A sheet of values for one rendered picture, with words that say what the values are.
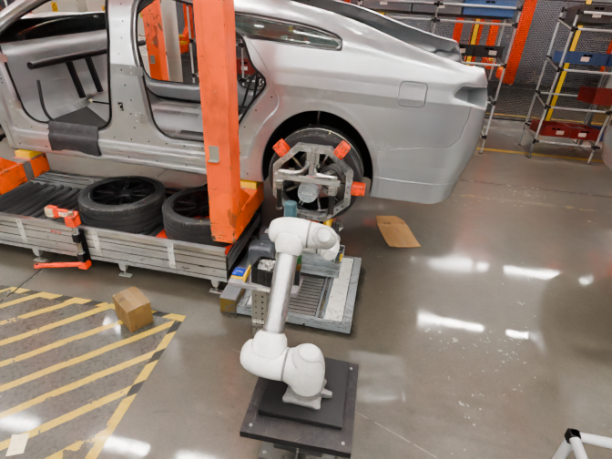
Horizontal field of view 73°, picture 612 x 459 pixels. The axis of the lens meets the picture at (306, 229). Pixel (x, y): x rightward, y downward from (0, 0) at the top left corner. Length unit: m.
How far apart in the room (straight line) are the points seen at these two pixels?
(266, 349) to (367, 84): 1.69
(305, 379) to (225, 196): 1.24
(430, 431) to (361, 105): 1.94
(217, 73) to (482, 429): 2.38
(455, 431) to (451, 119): 1.80
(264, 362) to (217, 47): 1.58
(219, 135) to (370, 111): 0.97
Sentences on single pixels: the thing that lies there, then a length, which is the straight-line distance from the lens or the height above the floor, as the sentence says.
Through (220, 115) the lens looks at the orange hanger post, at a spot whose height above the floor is 1.37.
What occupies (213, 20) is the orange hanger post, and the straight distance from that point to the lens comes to 2.36.
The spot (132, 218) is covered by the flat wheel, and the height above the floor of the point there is 0.42.
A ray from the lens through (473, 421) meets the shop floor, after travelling 2.67.
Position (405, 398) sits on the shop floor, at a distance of 2.64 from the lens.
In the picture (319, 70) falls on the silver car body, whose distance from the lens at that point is 2.77.
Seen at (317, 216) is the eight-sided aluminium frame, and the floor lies 0.62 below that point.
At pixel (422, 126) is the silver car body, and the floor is 1.28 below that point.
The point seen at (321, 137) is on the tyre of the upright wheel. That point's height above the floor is 1.16.
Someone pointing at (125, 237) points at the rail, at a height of 0.37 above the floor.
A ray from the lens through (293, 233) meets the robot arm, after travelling 1.93.
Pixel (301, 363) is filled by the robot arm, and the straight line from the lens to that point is 1.93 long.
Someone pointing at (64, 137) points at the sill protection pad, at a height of 0.91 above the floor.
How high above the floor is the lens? 2.02
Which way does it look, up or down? 31 degrees down
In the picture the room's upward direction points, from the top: 3 degrees clockwise
